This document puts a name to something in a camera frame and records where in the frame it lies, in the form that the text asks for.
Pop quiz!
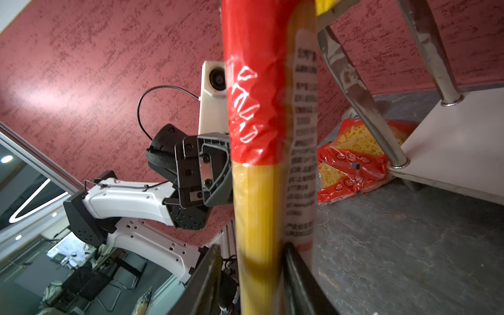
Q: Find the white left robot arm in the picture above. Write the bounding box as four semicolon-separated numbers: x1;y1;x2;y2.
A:
64;124;232;283

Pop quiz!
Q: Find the white two-tier shelf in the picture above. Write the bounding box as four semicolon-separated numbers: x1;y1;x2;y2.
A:
316;1;503;204

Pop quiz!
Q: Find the aluminium corner post left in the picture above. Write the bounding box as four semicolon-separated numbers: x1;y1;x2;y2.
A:
1;122;84;194

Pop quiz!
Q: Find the red macaroni bag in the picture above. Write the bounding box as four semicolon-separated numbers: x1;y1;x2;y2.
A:
317;118;394;204

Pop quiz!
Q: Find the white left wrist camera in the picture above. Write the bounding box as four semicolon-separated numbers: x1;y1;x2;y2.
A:
198;61;228;134

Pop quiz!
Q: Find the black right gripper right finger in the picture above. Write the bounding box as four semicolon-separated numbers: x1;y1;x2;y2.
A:
282;242;339;315

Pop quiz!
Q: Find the red spaghetti bag front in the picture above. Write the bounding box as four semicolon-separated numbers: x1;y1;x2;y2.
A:
222;1;318;314

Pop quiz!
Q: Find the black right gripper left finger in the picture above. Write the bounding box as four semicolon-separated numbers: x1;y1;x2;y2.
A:
169;245;223;315

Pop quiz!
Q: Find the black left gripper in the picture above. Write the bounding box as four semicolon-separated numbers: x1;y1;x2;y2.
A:
163;133;232;230

